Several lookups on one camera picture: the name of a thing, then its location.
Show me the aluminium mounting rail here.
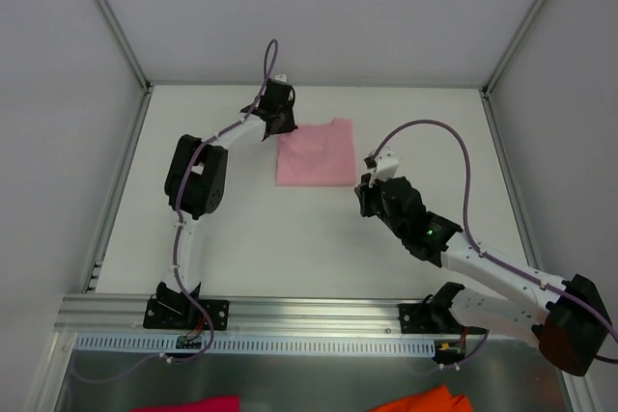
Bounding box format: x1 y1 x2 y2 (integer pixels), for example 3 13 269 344
53 293 420 337

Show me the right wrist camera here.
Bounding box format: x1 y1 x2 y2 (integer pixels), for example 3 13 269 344
364 147 399 187

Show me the red t shirt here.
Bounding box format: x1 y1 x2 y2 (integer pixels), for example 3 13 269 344
131 395 240 412

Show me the aluminium frame post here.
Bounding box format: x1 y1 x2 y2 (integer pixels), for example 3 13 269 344
93 0 151 94
481 0 548 96

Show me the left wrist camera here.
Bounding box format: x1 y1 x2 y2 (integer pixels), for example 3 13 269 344
273 74 289 83

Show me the pink t shirt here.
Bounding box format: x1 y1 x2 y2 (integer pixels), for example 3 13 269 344
275 118 356 187

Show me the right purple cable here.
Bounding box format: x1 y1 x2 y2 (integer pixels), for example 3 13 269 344
366 120 618 364

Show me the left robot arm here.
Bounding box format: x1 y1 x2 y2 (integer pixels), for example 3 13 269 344
155 74 297 328

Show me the left aluminium frame post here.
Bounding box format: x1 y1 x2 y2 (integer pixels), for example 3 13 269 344
93 0 151 94

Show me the slotted cable duct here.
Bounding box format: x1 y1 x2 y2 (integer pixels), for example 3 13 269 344
74 333 435 358

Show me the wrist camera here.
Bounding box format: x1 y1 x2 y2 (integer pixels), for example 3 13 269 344
273 74 289 83
364 147 399 187

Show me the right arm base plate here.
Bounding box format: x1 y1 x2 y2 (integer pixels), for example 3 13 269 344
397 294 486 335

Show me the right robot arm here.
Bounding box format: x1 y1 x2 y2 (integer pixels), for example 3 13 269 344
354 174 611 377

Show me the orange t shirt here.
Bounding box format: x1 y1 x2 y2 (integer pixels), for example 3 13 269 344
373 385 473 412

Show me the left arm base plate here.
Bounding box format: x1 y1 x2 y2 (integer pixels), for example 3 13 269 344
142 298 230 331

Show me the right aluminium frame post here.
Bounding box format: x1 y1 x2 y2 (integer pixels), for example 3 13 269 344
481 0 548 96

